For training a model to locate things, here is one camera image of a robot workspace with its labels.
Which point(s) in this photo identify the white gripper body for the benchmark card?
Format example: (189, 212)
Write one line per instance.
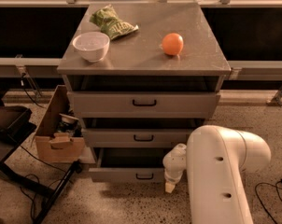
(172, 175)

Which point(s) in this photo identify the grey bottom drawer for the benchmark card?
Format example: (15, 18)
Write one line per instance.
(129, 165)

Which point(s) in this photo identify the grey drawer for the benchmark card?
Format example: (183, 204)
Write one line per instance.
(135, 137)
(177, 105)
(129, 165)

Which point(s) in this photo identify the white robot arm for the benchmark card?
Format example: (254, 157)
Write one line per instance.
(213, 159)

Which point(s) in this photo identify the grey middle drawer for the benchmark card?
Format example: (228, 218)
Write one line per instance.
(135, 137)

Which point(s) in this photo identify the grey metal drawer cabinet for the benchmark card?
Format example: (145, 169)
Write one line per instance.
(137, 63)

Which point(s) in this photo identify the grey top drawer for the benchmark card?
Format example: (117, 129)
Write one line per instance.
(177, 105)

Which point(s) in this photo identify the grey metal railing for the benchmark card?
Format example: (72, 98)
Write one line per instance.
(236, 42)

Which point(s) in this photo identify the white cup in box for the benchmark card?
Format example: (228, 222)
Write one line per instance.
(68, 119)

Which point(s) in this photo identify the orange fruit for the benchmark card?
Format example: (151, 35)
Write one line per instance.
(172, 44)

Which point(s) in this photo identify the brown cardboard box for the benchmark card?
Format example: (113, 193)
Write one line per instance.
(51, 145)

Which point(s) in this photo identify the white bowl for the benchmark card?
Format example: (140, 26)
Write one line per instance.
(92, 46)

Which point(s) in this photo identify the green chip bag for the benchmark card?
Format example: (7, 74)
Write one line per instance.
(111, 24)

